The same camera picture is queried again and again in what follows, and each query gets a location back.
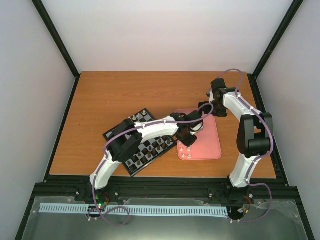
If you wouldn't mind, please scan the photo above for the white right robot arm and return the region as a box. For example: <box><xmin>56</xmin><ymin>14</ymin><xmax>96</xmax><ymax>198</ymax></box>
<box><xmin>198</xmin><ymin>78</ymin><xmax>274</xmax><ymax>204</ymax></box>

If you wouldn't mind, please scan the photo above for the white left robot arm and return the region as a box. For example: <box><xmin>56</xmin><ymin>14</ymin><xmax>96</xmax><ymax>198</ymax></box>
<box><xmin>86</xmin><ymin>110</ymin><xmax>205</xmax><ymax>202</ymax></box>

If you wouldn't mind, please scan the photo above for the pink plastic tray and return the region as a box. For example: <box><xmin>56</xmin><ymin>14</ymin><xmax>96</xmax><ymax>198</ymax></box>
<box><xmin>177</xmin><ymin>115</ymin><xmax>222</xmax><ymax>161</ymax></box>

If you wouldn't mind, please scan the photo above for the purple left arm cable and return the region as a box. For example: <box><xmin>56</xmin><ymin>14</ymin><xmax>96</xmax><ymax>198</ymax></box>
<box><xmin>91</xmin><ymin>103</ymin><xmax>215</xmax><ymax>227</ymax></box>

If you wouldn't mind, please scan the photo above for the black aluminium frame post right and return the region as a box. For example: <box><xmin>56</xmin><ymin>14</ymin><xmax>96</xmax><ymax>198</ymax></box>
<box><xmin>252</xmin><ymin>0</ymin><xmax>304</xmax><ymax>80</ymax></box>

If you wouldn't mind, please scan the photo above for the black aluminium frame post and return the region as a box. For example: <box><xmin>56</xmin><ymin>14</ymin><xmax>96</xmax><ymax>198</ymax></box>
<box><xmin>252</xmin><ymin>0</ymin><xmax>304</xmax><ymax>80</ymax></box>
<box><xmin>30</xmin><ymin>0</ymin><xmax>81</xmax><ymax>79</ymax></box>

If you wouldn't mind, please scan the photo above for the light blue cable duct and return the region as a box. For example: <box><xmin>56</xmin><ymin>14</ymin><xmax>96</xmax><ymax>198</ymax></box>
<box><xmin>38</xmin><ymin>203</ymin><xmax>228</xmax><ymax>218</ymax></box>

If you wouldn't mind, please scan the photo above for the black aluminium frame post left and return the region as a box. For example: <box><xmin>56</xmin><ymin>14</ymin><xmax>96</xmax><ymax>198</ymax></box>
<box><xmin>30</xmin><ymin>0</ymin><xmax>81</xmax><ymax>79</ymax></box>

